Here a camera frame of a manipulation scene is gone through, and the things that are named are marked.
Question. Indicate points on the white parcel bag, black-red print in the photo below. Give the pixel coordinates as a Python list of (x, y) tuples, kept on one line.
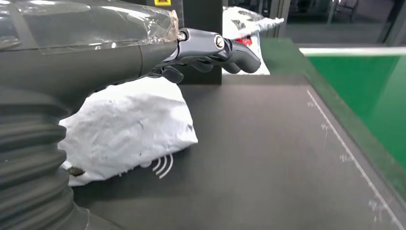
[(244, 25)]

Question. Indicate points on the plain white parcel bag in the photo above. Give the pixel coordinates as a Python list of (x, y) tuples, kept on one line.
[(127, 127)]

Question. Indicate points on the ruler label sticker, yellow patch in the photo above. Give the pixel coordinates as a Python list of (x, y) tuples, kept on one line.
[(162, 2)]

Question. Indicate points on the black inbound scanner machine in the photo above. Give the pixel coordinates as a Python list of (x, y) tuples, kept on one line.
[(253, 143)]

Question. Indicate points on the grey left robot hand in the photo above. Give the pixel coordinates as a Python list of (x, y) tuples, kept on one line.
[(79, 60)]

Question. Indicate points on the green conveyor belt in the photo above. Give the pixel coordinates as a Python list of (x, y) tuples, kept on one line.
[(371, 89)]

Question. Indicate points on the aluminium conveyor frame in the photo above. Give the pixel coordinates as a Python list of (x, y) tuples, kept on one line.
[(349, 51)]

